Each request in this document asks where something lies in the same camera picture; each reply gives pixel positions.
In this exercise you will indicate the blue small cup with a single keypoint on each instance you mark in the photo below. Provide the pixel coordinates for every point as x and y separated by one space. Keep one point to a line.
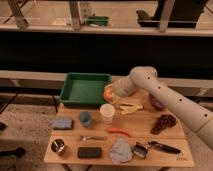
85 118

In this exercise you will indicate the black handled tool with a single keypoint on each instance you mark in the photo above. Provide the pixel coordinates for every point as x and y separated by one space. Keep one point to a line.
163 147

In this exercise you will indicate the white paper cup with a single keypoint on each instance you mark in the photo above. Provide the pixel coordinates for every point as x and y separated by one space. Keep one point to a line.
107 112

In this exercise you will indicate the purple eggplant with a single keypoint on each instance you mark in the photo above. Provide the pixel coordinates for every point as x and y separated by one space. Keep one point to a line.
155 103

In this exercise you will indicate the blue sponge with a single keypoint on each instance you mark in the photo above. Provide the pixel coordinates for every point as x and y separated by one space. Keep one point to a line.
62 124

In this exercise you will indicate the small metal tin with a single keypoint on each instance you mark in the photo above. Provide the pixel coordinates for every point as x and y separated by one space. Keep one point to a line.
140 150

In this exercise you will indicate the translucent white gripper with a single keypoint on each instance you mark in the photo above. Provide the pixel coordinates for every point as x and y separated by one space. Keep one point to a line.
124 87

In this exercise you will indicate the red yellow apple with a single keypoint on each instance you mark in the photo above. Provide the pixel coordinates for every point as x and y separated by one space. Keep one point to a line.
108 94

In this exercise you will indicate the peeled banana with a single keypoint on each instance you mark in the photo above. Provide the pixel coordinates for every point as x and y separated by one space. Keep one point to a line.
130 108

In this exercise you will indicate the grey blue crumpled cloth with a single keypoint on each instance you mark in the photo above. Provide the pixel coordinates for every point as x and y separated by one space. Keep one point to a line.
120 152

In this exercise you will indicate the green plastic tray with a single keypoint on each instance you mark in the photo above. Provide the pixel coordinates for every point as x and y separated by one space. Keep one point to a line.
84 89

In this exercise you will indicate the dark red grape bunch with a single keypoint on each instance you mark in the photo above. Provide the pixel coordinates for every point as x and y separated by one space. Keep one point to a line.
163 122

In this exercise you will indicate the steel cup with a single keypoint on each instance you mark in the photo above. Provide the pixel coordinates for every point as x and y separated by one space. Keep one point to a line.
58 146

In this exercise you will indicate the black rectangular block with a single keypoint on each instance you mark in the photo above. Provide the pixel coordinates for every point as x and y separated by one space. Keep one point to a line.
89 152

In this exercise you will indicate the green box on shelf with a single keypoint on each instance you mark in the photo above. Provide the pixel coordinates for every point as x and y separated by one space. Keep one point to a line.
97 20

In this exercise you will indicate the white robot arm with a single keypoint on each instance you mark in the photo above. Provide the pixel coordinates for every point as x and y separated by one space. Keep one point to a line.
197 118

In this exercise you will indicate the silver fork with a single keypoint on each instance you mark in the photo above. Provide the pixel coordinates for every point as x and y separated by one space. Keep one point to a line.
85 138

